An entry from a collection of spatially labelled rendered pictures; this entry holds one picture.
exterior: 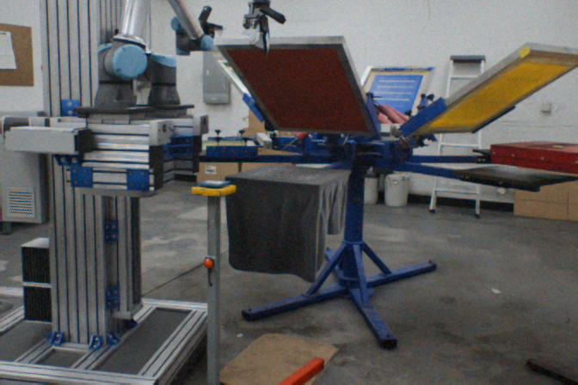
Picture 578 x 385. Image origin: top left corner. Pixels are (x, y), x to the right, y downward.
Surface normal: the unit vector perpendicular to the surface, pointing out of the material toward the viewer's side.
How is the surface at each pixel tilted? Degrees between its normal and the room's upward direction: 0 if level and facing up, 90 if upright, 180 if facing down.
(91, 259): 90
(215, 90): 90
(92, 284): 90
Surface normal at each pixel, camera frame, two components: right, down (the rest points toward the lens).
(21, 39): 0.92, 0.07
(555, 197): -0.37, -0.09
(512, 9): -0.39, 0.12
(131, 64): 0.53, 0.25
